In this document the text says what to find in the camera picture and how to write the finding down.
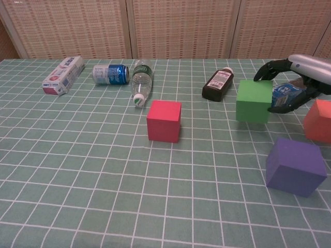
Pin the woven bamboo screen panel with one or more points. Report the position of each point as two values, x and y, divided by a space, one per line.
6 44
279 25
324 49
69 25
183 25

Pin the green checked tablecloth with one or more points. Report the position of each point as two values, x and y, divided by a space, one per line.
103 180

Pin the green foam cube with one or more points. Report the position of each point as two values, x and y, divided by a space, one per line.
253 103

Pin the white pink toothpaste box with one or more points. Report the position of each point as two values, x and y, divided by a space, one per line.
62 77

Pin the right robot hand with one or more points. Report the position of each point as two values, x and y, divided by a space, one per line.
310 68

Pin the orange foam cube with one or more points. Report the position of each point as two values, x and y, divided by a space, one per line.
319 124

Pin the blue cookie box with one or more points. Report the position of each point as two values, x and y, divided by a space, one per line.
285 94

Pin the clear plastic water bottle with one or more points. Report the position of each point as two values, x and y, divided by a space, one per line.
141 80

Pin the red foam cube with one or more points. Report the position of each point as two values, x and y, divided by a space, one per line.
164 124

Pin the blue white drink can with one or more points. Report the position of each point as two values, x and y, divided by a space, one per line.
111 74

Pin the brown medicine bottle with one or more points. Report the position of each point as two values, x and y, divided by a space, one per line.
218 84

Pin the purple foam cube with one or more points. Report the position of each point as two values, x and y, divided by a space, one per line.
294 168

